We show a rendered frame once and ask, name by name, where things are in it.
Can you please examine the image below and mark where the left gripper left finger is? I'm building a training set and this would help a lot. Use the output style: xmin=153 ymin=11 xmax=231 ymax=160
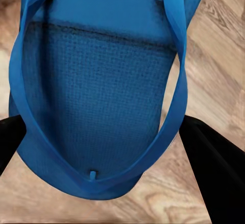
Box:
xmin=0 ymin=115 xmax=27 ymax=176

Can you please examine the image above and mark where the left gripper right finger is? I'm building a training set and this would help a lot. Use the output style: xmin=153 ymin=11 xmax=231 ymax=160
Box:
xmin=179 ymin=115 xmax=245 ymax=224

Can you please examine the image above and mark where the sandal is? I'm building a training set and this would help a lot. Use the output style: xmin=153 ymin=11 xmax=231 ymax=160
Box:
xmin=9 ymin=0 xmax=201 ymax=200

